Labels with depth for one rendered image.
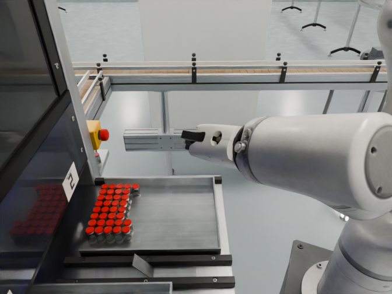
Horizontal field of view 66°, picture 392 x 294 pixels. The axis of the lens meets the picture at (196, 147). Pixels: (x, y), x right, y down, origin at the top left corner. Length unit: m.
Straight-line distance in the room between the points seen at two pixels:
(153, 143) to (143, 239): 1.08
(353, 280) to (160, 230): 0.46
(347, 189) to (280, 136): 0.08
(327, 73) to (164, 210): 1.17
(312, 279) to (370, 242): 0.26
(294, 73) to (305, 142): 1.40
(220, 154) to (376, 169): 0.18
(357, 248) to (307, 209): 1.60
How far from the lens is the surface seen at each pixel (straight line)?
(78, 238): 0.88
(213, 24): 2.14
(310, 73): 1.70
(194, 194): 0.93
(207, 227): 0.84
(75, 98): 0.87
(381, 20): 0.34
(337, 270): 0.69
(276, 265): 1.88
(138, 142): 1.84
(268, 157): 0.32
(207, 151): 0.40
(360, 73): 1.81
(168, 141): 1.81
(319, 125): 0.29
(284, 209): 2.16
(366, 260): 0.62
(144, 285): 0.73
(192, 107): 2.36
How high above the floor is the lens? 1.54
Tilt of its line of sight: 36 degrees down
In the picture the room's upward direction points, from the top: straight up
